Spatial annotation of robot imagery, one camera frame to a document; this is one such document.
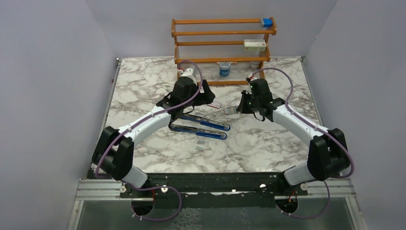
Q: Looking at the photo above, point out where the orange wooden shelf rack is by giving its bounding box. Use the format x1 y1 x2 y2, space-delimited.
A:
171 17 277 69

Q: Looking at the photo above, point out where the blue box on top shelf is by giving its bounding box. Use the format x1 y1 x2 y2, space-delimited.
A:
260 18 273 28

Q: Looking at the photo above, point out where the blue stapler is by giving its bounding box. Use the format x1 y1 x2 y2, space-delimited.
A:
168 114 231 140

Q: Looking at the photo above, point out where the blue white cup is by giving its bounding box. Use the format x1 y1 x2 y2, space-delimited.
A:
218 62 231 77

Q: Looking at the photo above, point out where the purple cable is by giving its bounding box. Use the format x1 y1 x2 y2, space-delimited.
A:
94 60 203 222
250 67 356 219

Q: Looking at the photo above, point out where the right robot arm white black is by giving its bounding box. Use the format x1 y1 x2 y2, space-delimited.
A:
237 79 351 195

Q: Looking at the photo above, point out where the white green carton box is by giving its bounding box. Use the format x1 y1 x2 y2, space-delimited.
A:
243 39 267 52

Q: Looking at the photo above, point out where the grey staples tray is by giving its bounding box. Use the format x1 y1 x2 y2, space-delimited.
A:
224 106 238 115

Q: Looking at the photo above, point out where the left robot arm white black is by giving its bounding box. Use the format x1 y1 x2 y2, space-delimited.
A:
92 77 215 197

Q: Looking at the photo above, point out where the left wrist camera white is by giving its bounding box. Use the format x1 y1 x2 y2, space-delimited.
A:
178 67 195 79

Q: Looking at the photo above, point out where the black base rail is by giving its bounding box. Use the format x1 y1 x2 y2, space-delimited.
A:
76 170 356 210

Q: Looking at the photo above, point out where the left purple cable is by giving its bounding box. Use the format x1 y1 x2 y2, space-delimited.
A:
94 60 203 222

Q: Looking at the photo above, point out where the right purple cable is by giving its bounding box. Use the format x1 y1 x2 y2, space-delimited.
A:
250 67 356 219

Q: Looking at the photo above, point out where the white small jar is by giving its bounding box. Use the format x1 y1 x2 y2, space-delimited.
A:
250 61 260 69

